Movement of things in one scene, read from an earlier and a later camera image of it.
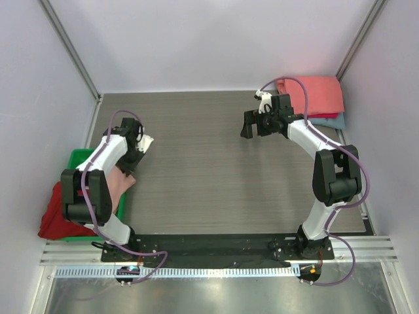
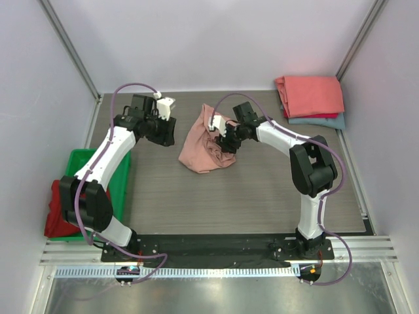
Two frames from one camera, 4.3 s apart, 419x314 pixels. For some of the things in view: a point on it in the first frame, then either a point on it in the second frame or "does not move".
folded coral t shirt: [325, 96] does not move
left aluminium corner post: [72, 50] does not move
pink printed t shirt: [118, 183] to [201, 152]
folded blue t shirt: [338, 123] does not move
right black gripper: [256, 123] to [227, 142]
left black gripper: [127, 168] to [166, 137]
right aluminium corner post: [377, 6] does not move
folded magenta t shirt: [327, 115] does not move
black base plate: [217, 250] does not move
